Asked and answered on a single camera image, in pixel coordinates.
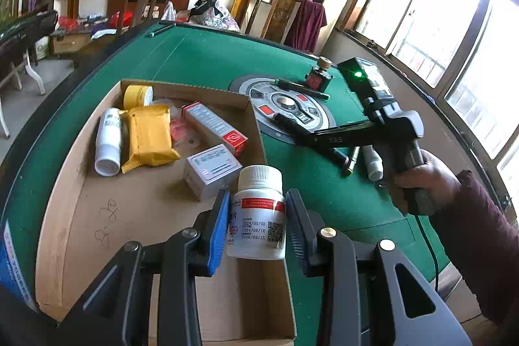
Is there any blue box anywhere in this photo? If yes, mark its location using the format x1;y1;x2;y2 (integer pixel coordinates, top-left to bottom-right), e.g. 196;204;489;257
0;221;36;311

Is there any black marker pen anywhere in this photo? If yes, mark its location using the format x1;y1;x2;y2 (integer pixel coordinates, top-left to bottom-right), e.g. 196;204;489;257
275;78;330;100

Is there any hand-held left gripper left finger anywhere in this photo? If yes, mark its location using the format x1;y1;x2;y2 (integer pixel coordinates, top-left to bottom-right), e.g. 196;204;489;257
61;188;231;346

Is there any black bottle cork stopper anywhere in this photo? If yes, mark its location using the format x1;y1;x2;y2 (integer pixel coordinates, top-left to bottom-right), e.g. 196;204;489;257
305;55;334;92

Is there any round dice control panel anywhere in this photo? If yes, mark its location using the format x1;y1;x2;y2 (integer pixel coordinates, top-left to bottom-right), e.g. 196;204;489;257
228;74;338;146

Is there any floral bag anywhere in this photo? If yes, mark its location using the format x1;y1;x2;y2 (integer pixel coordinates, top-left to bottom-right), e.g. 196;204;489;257
189;0;241;33

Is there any white tube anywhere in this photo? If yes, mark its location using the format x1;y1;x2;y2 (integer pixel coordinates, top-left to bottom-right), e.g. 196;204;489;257
362;144;384;182

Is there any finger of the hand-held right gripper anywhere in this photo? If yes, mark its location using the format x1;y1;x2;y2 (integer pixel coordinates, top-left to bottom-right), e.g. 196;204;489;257
275;113;322;148
314;120;384;148

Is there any person's right hand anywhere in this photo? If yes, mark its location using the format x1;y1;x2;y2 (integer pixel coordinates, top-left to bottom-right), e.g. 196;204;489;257
391;149;462;216

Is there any yellow packet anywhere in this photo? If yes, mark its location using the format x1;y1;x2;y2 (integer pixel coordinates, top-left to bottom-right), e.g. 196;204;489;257
120;104;181;175

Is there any silver box red stripe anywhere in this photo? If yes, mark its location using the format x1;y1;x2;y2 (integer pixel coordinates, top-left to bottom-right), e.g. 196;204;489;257
184;144;243;202

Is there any person's right forearm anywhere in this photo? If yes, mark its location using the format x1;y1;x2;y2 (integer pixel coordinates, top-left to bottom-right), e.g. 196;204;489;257
430;170;519;326

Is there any red and white carton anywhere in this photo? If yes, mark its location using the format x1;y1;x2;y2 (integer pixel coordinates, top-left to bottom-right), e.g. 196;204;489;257
181;101;249;157

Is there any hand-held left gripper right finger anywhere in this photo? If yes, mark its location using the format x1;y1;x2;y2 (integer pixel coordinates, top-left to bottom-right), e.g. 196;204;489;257
285;189;473;346

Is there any white medicine bottle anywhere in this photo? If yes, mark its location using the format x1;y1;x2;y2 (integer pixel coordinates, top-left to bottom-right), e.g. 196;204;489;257
225;164;287;261

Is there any yellow tape roll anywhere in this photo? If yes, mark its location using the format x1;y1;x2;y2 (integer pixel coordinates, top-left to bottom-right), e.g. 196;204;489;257
123;84;155;110

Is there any maroon cloth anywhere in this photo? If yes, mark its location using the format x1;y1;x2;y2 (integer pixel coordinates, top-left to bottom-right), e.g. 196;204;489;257
283;0;328;54

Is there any green pen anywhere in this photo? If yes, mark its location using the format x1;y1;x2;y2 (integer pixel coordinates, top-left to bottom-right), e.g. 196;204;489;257
149;22;177;38

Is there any large framed window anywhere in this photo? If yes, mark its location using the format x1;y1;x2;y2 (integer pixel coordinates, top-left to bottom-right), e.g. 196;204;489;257
353;0;519;197

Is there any clear packet red print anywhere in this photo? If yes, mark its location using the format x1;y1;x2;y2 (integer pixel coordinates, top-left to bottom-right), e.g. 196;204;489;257
155;99;202;149

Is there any brown cardboard carton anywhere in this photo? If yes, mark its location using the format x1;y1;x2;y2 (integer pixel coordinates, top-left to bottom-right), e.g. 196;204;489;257
50;33;93;55

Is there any dark mahjong table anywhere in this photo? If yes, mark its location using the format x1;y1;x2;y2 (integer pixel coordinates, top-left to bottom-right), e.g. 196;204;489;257
0;11;58;95

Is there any black cable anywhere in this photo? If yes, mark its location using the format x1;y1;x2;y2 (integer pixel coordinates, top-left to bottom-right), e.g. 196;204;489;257
413;213;442;292

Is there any cardboard box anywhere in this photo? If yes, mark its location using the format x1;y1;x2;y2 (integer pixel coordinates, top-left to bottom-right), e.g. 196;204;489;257
36;79;299;343

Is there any clear plastic bag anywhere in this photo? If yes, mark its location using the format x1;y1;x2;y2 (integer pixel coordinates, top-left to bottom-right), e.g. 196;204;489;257
161;1;178;23

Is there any wooden chair with cloth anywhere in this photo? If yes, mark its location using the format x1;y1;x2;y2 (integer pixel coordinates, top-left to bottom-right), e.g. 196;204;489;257
244;0;327;52

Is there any white plastic bottle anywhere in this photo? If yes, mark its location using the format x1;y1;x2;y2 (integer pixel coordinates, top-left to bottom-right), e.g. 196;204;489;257
94;107;123;177

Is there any red bag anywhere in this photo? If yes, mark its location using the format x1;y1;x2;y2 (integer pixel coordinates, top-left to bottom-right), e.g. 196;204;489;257
57;16;88;32

